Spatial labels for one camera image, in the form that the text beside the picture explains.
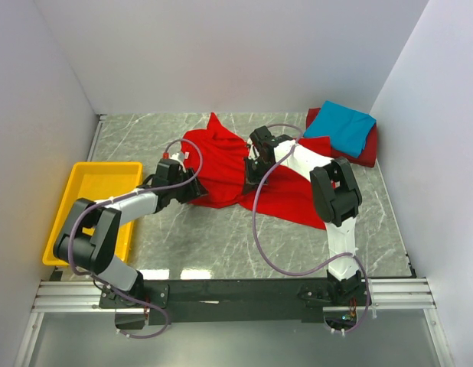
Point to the folded blue t-shirt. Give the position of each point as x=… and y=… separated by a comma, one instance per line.
x=341, y=128

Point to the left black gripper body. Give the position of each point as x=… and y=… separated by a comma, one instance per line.
x=181, y=177

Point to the folded dark red t-shirt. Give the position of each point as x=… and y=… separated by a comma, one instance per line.
x=355, y=149

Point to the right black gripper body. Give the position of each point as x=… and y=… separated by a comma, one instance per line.
x=256, y=171

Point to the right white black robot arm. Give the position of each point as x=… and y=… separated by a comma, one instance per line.
x=336, y=198

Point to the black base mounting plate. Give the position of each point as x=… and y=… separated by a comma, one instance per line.
x=152, y=315

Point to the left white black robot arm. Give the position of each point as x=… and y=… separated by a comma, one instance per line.
x=89, y=234

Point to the bright red t-shirt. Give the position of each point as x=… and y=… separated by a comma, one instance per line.
x=287, y=195

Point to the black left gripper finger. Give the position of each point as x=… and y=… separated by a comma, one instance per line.
x=195, y=188
x=185, y=195

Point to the aluminium extrusion rail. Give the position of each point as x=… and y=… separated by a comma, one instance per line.
x=82, y=296

